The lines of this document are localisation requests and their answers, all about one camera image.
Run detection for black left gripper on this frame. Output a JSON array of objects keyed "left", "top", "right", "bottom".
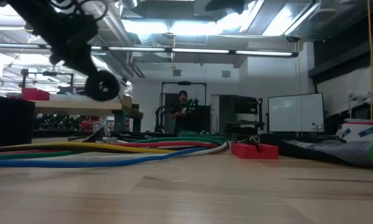
[{"left": 21, "top": 6, "right": 98, "bottom": 83}]

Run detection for black gantry rig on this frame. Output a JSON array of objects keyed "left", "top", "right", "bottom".
[{"left": 20, "top": 68, "right": 75, "bottom": 91}]

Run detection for wooden workbench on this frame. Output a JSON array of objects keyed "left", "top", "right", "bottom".
[{"left": 33, "top": 99, "right": 144, "bottom": 133}]

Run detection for red plastic bin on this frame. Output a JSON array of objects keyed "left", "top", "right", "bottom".
[{"left": 21, "top": 87, "right": 50, "bottom": 101}]

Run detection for black framed safety glasses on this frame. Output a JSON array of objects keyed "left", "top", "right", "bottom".
[{"left": 67, "top": 120, "right": 111, "bottom": 142}]

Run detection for person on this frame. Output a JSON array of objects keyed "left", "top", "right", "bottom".
[{"left": 169, "top": 90, "right": 201, "bottom": 134}]

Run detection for long ceiling light bar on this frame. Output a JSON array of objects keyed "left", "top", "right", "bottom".
[{"left": 0, "top": 42, "right": 300, "bottom": 58}]

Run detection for black equipment rack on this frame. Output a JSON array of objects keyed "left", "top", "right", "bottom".
[{"left": 210, "top": 94, "right": 265, "bottom": 135}]

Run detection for small black screwdriver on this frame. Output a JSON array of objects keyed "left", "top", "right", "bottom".
[{"left": 235, "top": 134, "right": 262, "bottom": 146}]

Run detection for red studded toy brick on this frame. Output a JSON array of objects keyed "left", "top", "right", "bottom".
[{"left": 231, "top": 142, "right": 280, "bottom": 160}]

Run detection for whiteboard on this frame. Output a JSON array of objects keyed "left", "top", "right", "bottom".
[{"left": 267, "top": 92, "right": 325, "bottom": 134}]

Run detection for black and grey work glove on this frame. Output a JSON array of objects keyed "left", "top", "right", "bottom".
[{"left": 260, "top": 133, "right": 373, "bottom": 170}]

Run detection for black aluminium table frame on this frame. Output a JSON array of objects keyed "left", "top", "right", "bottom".
[{"left": 33, "top": 130, "right": 342, "bottom": 140}]

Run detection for yellow cable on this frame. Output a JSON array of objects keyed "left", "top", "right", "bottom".
[{"left": 0, "top": 141, "right": 177, "bottom": 154}]

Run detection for bundle of coloured cables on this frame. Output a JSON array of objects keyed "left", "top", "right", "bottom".
[{"left": 0, "top": 136, "right": 228, "bottom": 161}]

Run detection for blue cable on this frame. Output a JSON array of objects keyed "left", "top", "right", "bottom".
[{"left": 0, "top": 146, "right": 210, "bottom": 169}]

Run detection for black robot station frame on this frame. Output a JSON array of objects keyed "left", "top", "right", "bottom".
[{"left": 160, "top": 81, "right": 207, "bottom": 134}]

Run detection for red cable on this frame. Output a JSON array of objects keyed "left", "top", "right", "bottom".
[{"left": 0, "top": 141, "right": 220, "bottom": 157}]

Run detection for bundle of coloured wires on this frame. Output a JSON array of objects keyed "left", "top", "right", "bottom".
[{"left": 14, "top": 141, "right": 230, "bottom": 164}]

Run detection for hanging yellow power cord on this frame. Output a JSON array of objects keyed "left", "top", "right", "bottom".
[{"left": 366, "top": 0, "right": 373, "bottom": 121}]

